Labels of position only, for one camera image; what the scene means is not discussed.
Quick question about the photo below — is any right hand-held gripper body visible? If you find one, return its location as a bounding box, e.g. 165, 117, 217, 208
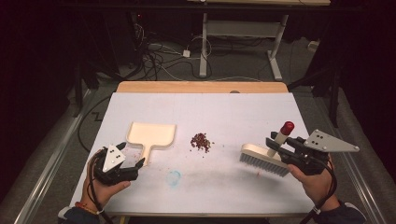
278, 129, 361, 176

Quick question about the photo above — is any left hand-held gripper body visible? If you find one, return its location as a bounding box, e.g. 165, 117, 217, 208
92, 144, 139, 187

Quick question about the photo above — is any white brush with red-capped handle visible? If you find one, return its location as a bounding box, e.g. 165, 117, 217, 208
239, 120, 295, 178

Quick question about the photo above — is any cream plastic dustpan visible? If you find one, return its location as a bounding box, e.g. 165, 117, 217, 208
125, 121, 177, 166

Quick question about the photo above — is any person's left hand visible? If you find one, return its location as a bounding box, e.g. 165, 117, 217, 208
80, 148, 132, 213

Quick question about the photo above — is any person's right hand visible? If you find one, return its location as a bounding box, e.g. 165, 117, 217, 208
287, 157, 341, 213

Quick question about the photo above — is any white table mat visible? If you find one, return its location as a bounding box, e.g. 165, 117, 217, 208
69, 91, 316, 217

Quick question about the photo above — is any black metal stand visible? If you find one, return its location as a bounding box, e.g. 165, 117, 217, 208
64, 46, 125, 119
288, 46, 344, 129

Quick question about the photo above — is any pile of dried red petals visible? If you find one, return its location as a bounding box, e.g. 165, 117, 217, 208
190, 133, 213, 154

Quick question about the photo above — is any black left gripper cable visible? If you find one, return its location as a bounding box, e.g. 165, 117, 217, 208
87, 154, 115, 224

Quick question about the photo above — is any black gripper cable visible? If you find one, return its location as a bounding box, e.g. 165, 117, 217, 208
299, 159, 339, 224
87, 154, 115, 224

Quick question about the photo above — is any aluminium rail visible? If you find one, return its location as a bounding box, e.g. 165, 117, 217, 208
12, 88, 96, 224
314, 96, 390, 224

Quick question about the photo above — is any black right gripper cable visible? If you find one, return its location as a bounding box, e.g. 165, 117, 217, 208
299, 159, 339, 224

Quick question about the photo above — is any orange bracelet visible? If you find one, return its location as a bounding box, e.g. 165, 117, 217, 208
74, 201, 99, 217

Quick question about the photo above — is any tangle of floor cables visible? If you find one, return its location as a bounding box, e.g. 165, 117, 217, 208
130, 13, 216, 82

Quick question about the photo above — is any white metal desk frame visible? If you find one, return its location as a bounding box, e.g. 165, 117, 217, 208
198, 11, 290, 82

